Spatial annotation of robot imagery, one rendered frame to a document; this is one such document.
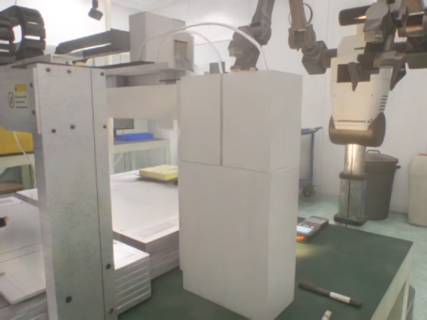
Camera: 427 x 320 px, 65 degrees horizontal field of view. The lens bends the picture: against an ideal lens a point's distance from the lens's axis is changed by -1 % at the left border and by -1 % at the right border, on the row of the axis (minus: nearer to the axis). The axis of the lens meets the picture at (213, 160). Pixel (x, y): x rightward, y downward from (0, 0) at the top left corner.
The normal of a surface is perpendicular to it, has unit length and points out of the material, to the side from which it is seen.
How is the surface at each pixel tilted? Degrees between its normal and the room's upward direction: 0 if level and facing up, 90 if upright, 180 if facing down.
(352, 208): 90
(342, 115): 90
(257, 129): 90
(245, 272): 90
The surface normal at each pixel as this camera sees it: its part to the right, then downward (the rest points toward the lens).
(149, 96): -0.63, 0.12
